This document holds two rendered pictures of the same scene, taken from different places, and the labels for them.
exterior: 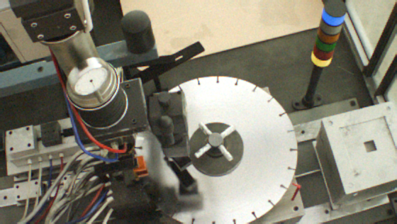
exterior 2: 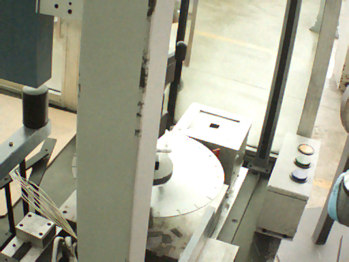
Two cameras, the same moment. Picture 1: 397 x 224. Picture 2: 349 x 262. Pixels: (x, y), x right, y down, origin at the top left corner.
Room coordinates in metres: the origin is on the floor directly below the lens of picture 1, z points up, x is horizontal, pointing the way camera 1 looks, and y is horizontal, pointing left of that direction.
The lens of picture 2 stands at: (-0.02, 0.82, 1.60)
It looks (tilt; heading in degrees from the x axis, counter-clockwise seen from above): 31 degrees down; 291
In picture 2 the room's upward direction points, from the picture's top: 8 degrees clockwise
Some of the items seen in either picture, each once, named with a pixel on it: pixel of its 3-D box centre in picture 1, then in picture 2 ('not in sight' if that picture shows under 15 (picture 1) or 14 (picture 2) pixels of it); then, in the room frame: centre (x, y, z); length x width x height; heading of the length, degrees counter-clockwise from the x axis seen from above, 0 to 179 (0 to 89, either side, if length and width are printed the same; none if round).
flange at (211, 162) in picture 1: (215, 147); (148, 162); (0.35, -0.03, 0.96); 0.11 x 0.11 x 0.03
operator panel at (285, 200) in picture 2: not in sight; (290, 184); (0.07, -0.33, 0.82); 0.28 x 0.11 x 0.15; 95
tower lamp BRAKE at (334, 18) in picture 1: (334, 12); not in sight; (0.51, -0.29, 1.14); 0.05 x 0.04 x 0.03; 5
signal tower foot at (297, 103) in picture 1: (308, 100); not in sight; (0.51, -0.29, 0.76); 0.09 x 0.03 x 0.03; 95
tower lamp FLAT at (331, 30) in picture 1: (331, 21); not in sight; (0.51, -0.29, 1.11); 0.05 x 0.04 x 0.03; 5
